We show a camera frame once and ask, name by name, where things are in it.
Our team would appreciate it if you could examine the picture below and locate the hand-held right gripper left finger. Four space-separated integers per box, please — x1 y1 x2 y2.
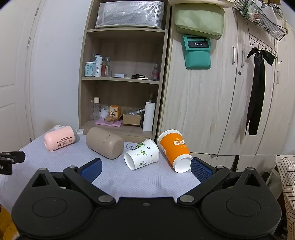
31 158 116 206

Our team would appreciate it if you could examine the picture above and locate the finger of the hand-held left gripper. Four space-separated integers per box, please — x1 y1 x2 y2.
0 151 26 164

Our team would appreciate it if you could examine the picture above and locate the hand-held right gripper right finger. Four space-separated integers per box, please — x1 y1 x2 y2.
177 157 263 206

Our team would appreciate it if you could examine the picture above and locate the tan cup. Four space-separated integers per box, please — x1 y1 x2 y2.
86 126 124 160

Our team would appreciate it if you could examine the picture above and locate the orange paper cup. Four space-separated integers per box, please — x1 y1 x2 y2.
157 129 193 173

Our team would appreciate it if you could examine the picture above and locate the pink cup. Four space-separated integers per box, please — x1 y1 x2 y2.
44 126 75 151

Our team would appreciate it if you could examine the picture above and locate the white leaf-print cup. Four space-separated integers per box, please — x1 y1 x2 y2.
124 138 160 171

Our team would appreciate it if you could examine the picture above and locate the white quilted table cloth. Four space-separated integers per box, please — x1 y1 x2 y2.
0 131 208 202

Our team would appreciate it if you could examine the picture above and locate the pink notepad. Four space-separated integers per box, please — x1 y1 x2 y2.
95 118 123 127

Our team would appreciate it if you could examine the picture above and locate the yellow object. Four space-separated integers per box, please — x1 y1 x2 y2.
0 203 18 240

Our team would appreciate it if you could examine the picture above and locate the clear bottle with beige cap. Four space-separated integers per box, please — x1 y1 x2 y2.
93 97 101 122

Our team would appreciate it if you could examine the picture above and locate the orange floral box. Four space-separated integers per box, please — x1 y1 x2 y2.
109 105 122 118

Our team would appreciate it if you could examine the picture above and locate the cardboard box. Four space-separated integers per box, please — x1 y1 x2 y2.
122 113 142 126

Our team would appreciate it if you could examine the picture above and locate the wooden wardrobe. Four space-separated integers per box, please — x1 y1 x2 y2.
159 0 295 158

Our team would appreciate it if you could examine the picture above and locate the white paper roll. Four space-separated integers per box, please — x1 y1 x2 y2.
142 102 156 132

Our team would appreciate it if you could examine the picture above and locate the white door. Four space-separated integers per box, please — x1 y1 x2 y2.
0 0 48 148

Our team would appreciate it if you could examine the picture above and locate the geometric patterned cloth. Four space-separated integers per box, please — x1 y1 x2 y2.
275 155 295 240

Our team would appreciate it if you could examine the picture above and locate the black ribbon bow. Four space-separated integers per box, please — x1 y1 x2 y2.
245 47 276 136

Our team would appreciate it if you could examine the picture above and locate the teal and white jar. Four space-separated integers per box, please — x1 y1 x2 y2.
84 62 96 77

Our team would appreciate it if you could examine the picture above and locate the clear bottle with red liquid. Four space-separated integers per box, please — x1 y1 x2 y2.
101 56 112 77

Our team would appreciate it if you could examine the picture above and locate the white pump bottle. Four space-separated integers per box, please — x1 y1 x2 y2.
93 54 103 77

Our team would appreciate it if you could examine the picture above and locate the teal pouch with black label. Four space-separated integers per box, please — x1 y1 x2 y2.
182 34 212 70

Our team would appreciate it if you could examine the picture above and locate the wooden shelf unit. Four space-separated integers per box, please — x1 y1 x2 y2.
78 0 171 139

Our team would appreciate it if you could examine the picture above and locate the green cushion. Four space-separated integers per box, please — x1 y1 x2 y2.
174 4 225 40

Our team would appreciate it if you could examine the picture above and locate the silver storage bag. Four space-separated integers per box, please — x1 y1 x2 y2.
95 1 165 30

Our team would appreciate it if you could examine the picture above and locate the black wire hook rack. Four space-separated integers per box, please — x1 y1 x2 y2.
247 20 283 64

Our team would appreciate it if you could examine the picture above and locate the black wire basket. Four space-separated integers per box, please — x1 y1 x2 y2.
232 0 288 42

